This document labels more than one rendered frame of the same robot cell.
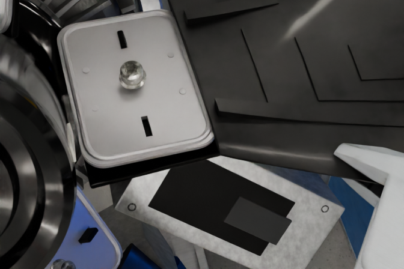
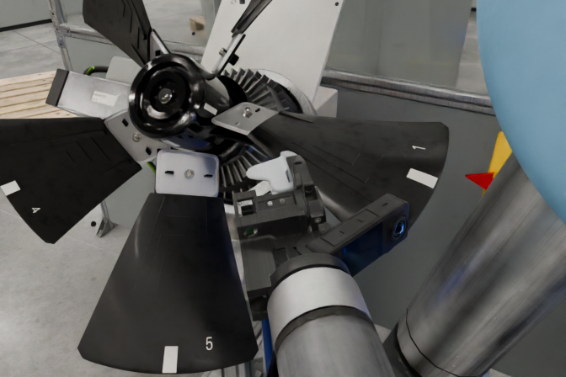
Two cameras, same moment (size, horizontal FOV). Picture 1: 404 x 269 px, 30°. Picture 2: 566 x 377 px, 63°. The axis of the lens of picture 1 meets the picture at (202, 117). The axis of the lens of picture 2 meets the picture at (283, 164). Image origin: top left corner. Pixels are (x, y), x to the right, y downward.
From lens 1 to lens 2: 0.43 m
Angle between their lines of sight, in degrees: 40
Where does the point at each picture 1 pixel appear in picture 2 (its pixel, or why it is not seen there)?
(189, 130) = (246, 129)
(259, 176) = not seen: hidden behind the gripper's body
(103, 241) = (212, 184)
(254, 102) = (270, 130)
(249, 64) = (283, 127)
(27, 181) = (189, 107)
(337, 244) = not seen: outside the picture
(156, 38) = (267, 114)
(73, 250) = (200, 175)
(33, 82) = (212, 85)
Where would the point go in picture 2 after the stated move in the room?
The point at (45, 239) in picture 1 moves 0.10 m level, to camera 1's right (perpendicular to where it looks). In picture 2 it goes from (179, 123) to (235, 148)
